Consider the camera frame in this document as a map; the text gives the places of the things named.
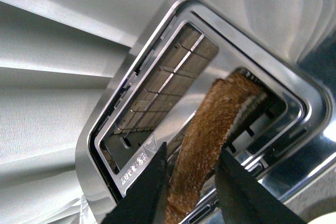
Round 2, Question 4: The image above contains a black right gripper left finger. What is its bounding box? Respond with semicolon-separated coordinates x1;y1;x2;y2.
102;143;167;223

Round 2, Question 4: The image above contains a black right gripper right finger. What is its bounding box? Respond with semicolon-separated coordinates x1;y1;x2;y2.
215;148;305;223

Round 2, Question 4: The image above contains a brown bread slice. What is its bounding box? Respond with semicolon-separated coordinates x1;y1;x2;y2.
165;72;267;223

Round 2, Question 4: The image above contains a white round plate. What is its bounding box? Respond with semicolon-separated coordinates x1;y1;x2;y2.
309;212;336;224

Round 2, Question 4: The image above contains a beige two-slot toaster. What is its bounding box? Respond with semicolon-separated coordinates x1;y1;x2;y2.
76;0;335;223

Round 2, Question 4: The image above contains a grey curtain backdrop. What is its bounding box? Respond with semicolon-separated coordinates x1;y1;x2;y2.
1;0;165;223

